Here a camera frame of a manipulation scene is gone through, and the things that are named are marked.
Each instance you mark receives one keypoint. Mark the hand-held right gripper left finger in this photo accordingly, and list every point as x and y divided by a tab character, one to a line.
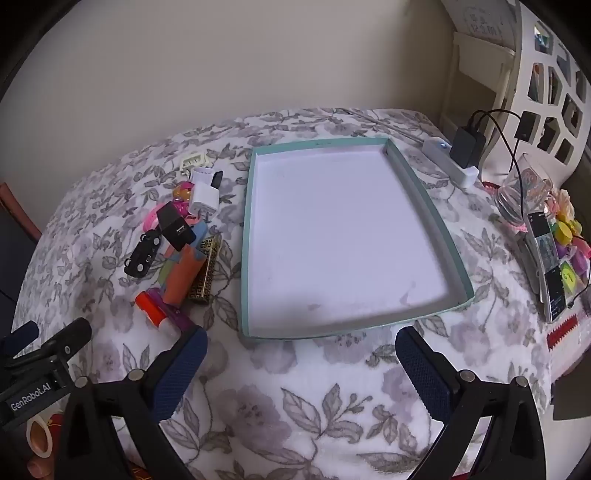
182	369

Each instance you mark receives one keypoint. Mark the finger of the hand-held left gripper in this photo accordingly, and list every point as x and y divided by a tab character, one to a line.
23	333
64	341

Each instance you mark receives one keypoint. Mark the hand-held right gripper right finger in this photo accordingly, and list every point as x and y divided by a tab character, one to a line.
425	378

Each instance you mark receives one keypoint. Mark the black toy car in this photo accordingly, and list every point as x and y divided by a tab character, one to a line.
143	254

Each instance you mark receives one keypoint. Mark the colourful blue orange card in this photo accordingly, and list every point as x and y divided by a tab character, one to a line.
199	231

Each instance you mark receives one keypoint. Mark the teal tray with white inside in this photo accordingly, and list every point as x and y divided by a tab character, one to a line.
341	230

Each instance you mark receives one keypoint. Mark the pink yellow toy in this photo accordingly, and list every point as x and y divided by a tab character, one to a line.
183	191

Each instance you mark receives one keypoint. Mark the cream plastic clip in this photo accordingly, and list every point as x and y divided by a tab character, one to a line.
193	161

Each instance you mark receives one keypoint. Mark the red printed packet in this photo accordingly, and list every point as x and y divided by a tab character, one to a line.
56	421

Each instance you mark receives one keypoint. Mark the cream tape roll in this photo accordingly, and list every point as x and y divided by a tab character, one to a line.
38	434

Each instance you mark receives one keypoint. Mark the salmon and blue blocks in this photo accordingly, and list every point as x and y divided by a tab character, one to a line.
181	279

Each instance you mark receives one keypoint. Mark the gold patterned black box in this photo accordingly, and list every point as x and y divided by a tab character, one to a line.
206	272

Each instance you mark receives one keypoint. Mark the dark furniture with reddish edge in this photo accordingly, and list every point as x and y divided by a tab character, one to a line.
16	230

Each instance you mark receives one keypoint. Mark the floral grey white blanket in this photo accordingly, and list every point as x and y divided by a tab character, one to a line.
300	392

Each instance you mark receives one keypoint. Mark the small black box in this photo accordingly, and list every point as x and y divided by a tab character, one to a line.
175	228

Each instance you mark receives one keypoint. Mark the red zigzag trimmed cloth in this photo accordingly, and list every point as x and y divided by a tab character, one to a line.
561	333

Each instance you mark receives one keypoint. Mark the black smartphone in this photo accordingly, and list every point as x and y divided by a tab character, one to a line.
549	267

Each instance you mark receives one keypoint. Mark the white cylinder toy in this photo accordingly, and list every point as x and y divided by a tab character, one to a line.
203	201

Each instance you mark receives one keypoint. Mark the small black clip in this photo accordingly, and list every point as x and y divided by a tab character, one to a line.
217	179

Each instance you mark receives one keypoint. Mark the small white box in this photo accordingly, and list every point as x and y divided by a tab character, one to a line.
202	175

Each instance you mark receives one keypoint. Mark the pile of colourful toys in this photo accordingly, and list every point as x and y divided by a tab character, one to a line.
570	230

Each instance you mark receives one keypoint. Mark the clear glass jar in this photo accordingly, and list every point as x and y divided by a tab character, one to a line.
521	194

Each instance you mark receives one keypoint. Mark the white power strip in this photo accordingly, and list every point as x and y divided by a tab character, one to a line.
450	161

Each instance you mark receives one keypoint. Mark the black charger block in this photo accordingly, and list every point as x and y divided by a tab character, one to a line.
466	147

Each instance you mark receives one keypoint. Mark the white wooden rack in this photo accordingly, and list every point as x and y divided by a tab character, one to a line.
461	69

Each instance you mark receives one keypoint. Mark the white lattice shelf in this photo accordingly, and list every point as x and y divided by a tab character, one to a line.
554	69

